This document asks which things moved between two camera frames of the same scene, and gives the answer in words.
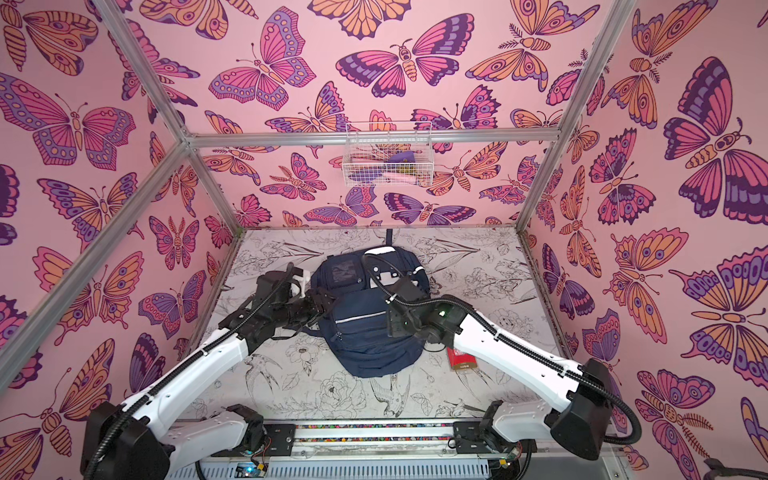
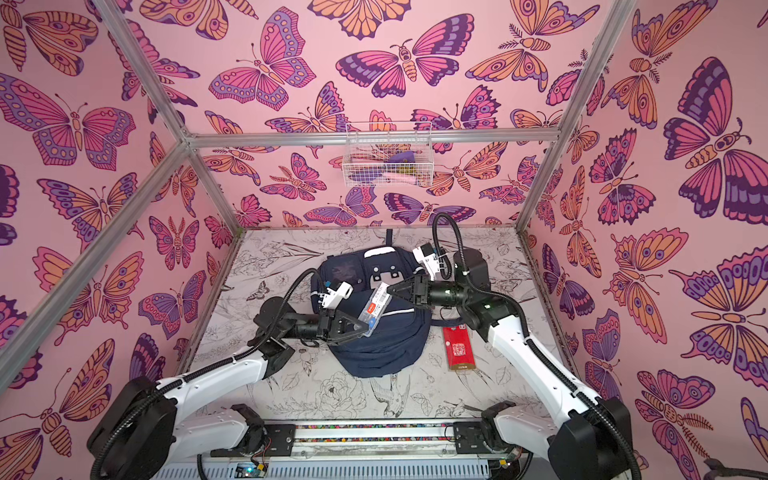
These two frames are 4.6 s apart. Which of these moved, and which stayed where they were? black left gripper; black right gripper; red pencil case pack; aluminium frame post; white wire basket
Moved: black right gripper; black left gripper
Stayed: red pencil case pack; aluminium frame post; white wire basket
